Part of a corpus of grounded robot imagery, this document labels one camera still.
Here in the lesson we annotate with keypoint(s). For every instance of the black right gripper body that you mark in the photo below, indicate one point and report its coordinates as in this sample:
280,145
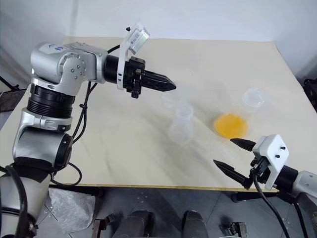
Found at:
258,171

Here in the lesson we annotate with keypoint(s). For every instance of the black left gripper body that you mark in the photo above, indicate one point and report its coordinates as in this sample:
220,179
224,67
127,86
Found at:
132,74

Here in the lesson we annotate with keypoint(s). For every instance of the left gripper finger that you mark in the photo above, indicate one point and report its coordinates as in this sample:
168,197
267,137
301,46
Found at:
161,86
157,77

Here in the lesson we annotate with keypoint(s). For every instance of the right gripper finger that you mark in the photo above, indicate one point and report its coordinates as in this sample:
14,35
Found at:
232,173
244,144

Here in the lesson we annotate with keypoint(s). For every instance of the clear plastic flask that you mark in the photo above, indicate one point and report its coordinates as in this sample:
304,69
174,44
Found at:
169,98

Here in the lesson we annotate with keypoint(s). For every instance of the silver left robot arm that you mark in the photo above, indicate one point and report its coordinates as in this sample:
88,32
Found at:
49,62

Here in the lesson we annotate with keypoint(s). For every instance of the clear flask with orange liquid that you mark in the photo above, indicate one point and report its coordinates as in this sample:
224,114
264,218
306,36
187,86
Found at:
230,125

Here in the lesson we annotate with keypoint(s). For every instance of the dark rounded shape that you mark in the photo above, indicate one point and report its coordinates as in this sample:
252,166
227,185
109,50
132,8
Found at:
140,223
195,223

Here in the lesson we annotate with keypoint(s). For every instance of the black metal stand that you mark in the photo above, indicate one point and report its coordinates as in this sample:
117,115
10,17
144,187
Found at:
7,99

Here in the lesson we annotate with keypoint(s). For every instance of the crumpled clear plastic bag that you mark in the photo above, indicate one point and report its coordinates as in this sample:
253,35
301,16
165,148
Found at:
70,210

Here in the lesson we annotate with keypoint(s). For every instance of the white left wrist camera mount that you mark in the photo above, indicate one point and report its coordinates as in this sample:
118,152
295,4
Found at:
122,57

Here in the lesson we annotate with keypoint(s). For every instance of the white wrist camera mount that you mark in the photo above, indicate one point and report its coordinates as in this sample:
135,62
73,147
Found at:
122,57
272,153

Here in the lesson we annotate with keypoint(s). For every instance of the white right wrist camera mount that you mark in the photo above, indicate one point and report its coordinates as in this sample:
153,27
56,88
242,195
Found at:
272,153

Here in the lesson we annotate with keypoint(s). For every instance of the black metal bracket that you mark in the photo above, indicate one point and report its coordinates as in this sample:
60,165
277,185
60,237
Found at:
235,228
101,226

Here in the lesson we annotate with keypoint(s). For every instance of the black equipment frame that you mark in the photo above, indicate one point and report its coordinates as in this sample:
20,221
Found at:
311,91

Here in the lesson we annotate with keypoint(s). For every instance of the black table frame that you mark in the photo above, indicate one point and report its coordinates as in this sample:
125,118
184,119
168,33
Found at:
74,190

